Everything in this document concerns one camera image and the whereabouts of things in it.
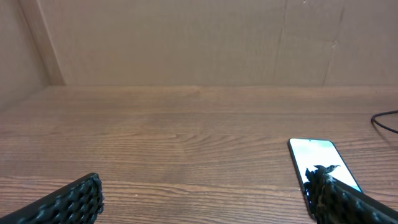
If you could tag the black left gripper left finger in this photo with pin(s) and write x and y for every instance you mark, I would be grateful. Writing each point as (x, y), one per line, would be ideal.
(79, 202)

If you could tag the blue Galaxy smartphone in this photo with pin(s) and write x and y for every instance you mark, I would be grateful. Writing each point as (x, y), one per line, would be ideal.
(308, 153)

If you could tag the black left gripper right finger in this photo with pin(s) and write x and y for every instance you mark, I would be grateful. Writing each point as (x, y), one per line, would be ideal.
(329, 200)

